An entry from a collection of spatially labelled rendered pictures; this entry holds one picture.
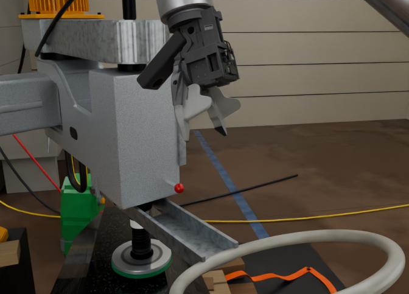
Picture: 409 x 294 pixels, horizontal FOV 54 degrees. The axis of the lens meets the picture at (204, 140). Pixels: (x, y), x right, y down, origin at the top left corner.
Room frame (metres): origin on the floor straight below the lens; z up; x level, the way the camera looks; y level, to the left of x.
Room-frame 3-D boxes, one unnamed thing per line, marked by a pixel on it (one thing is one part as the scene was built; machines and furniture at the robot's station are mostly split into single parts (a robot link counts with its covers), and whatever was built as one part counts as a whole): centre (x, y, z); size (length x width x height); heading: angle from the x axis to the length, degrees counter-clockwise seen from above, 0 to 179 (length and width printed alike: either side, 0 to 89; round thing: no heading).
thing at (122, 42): (1.55, 0.43, 1.60); 0.96 x 0.25 x 0.17; 36
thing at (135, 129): (1.33, 0.27, 1.30); 0.36 x 0.22 x 0.45; 36
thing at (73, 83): (1.59, 0.45, 1.28); 0.74 x 0.23 x 0.49; 36
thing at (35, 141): (4.26, 1.85, 0.43); 1.30 x 0.62 x 0.86; 11
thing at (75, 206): (2.71, 0.90, 0.43); 0.35 x 0.35 x 0.87; 86
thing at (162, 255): (1.27, 0.23, 0.86); 0.21 x 0.21 x 0.01
